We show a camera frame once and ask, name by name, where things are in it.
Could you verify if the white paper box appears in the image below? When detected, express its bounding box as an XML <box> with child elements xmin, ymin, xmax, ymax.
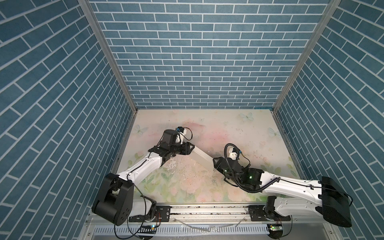
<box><xmin>189</xmin><ymin>147</ymin><xmax>215</xmax><ymax>172</ymax></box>

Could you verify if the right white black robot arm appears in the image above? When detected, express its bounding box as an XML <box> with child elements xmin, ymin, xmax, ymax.
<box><xmin>213</xmin><ymin>157</ymin><xmax>353</xmax><ymax>228</ymax></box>

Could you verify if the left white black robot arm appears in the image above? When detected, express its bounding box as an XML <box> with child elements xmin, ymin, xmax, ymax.
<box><xmin>92</xmin><ymin>127</ymin><xmax>195</xmax><ymax>226</ymax></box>

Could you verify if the right circuit board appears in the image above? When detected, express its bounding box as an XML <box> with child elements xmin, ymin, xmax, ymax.
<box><xmin>267</xmin><ymin>224</ymin><xmax>284</xmax><ymax>239</ymax></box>

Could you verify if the circuit board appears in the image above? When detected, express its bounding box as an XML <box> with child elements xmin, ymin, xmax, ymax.
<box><xmin>138</xmin><ymin>225</ymin><xmax>158</xmax><ymax>236</ymax></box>
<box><xmin>267</xmin><ymin>224</ymin><xmax>284</xmax><ymax>239</ymax></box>

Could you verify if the left circuit board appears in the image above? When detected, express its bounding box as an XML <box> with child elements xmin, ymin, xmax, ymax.
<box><xmin>138</xmin><ymin>225</ymin><xmax>158</xmax><ymax>236</ymax></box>

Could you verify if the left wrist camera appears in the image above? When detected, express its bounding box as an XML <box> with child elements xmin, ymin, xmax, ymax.
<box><xmin>176</xmin><ymin>127</ymin><xmax>186</xmax><ymax>145</ymax></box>

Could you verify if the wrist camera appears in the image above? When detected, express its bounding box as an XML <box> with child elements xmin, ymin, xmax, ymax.
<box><xmin>228</xmin><ymin>147</ymin><xmax>240</xmax><ymax>161</ymax></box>
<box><xmin>176</xmin><ymin>127</ymin><xmax>186</xmax><ymax>145</ymax></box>

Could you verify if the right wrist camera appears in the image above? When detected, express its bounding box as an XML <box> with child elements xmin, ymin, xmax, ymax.
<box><xmin>228</xmin><ymin>147</ymin><xmax>240</xmax><ymax>161</ymax></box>

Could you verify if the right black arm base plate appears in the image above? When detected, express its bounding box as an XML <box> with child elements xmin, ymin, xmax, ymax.
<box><xmin>248</xmin><ymin>205</ymin><xmax>291</xmax><ymax>222</ymax></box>

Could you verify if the black corrugated camera cable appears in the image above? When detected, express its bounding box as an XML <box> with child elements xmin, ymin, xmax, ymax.
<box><xmin>223</xmin><ymin>143</ymin><xmax>281</xmax><ymax>193</ymax></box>

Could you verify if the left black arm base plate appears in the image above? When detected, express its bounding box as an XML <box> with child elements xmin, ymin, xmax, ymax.
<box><xmin>129</xmin><ymin>206</ymin><xmax>171</xmax><ymax>223</ymax></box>

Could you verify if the aluminium front rail frame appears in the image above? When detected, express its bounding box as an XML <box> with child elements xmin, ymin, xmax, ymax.
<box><xmin>79</xmin><ymin>203</ymin><xmax>343</xmax><ymax>240</ymax></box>

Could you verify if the left aluminium corner post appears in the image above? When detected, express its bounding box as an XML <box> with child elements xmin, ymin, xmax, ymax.
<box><xmin>78</xmin><ymin>0</ymin><xmax>138</xmax><ymax>114</ymax></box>

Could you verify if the aluminium corner post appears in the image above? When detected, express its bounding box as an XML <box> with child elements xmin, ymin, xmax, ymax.
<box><xmin>272</xmin><ymin>0</ymin><xmax>341</xmax><ymax>115</ymax></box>
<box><xmin>78</xmin><ymin>0</ymin><xmax>138</xmax><ymax>114</ymax></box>

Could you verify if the right aluminium corner post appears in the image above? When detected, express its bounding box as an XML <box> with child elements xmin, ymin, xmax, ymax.
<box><xmin>272</xmin><ymin>0</ymin><xmax>341</xmax><ymax>115</ymax></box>

